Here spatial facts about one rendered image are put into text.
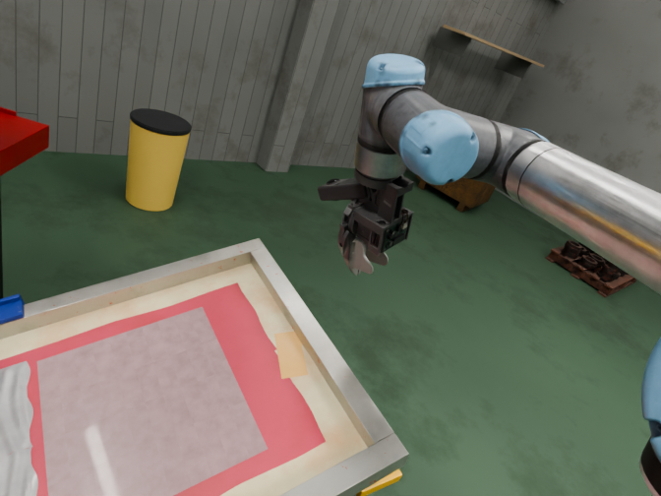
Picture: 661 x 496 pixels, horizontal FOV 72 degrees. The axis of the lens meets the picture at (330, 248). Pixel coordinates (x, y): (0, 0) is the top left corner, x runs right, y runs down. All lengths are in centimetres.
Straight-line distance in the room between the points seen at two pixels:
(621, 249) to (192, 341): 72
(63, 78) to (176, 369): 359
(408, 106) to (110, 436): 66
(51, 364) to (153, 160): 271
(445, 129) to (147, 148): 314
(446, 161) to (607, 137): 700
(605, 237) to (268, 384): 58
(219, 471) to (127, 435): 16
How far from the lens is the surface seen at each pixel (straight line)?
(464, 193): 616
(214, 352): 89
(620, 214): 49
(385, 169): 63
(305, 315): 89
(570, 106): 772
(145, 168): 360
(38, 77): 427
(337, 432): 79
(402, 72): 58
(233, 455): 78
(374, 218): 67
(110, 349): 95
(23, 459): 87
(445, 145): 50
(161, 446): 81
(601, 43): 777
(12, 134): 192
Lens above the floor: 186
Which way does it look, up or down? 28 degrees down
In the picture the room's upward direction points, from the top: 21 degrees clockwise
